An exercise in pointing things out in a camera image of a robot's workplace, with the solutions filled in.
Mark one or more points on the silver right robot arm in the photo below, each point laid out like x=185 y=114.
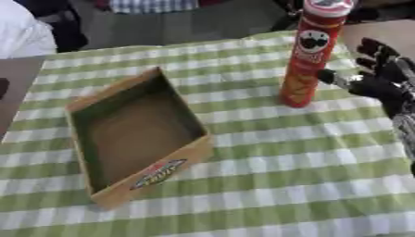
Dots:
x=405 y=132

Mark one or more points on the open tan cardboard box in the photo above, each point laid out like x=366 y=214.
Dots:
x=138 y=135

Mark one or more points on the red snack can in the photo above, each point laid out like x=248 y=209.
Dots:
x=310 y=57

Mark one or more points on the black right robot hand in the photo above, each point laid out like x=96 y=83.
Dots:
x=381 y=88

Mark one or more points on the person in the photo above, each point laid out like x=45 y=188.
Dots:
x=32 y=27

